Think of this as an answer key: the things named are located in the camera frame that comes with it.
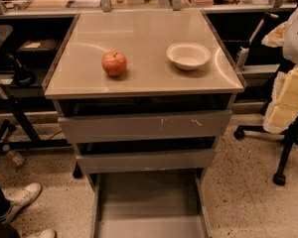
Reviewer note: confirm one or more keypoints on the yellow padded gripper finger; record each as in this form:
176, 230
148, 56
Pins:
282, 111

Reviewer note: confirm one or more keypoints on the red apple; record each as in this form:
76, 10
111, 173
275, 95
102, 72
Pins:
114, 63

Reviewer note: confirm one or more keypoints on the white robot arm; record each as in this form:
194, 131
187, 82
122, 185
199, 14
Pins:
287, 36

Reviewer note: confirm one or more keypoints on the grey middle drawer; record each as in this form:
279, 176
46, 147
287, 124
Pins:
145, 161

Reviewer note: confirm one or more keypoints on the grey drawer cabinet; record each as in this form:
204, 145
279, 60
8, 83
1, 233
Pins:
79, 86

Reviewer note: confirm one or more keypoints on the grey open bottom drawer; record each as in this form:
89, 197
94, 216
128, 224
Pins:
167, 204

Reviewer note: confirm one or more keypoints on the grey top drawer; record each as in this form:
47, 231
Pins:
151, 126

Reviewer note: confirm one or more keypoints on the black office chair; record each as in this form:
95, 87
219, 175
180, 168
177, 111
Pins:
290, 138

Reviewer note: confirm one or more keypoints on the white paper bowl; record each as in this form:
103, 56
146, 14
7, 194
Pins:
188, 56

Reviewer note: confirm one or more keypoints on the black box with label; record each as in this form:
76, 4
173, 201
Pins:
39, 53

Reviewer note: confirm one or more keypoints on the black handheld device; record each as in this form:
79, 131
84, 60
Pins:
22, 76

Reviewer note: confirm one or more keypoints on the clear plastic bottle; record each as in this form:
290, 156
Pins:
14, 156

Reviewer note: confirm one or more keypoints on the white sneaker lower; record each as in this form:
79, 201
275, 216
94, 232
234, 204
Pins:
46, 233

